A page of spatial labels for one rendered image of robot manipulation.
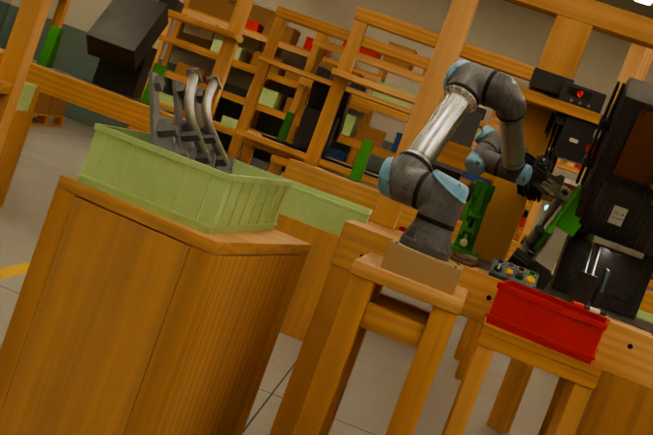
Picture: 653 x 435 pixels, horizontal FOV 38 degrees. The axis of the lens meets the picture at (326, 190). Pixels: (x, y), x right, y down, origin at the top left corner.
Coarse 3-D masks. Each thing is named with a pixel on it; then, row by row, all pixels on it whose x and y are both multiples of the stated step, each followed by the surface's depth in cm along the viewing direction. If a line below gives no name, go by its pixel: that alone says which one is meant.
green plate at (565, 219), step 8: (576, 192) 319; (568, 200) 320; (576, 200) 320; (568, 208) 321; (576, 208) 320; (560, 216) 320; (568, 216) 321; (552, 224) 320; (560, 224) 321; (568, 224) 321; (576, 224) 320; (568, 232) 321
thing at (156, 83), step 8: (152, 72) 268; (152, 80) 268; (160, 80) 268; (152, 88) 268; (160, 88) 269; (152, 96) 268; (152, 104) 268; (152, 112) 268; (152, 120) 267; (168, 120) 278; (152, 128) 267; (152, 136) 267; (152, 144) 267; (160, 144) 271; (168, 144) 277
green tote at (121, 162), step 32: (96, 128) 261; (96, 160) 262; (128, 160) 259; (160, 160) 257; (192, 160) 255; (128, 192) 259; (160, 192) 257; (192, 192) 255; (224, 192) 254; (256, 192) 280; (192, 224) 255; (224, 224) 264; (256, 224) 290
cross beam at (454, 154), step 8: (448, 144) 373; (456, 144) 372; (440, 152) 374; (448, 152) 373; (456, 152) 372; (464, 152) 372; (440, 160) 374; (448, 160) 373; (456, 160) 372; (464, 160) 372; (464, 168) 372; (480, 176) 371; (488, 176) 370; (568, 184) 364; (552, 200) 366
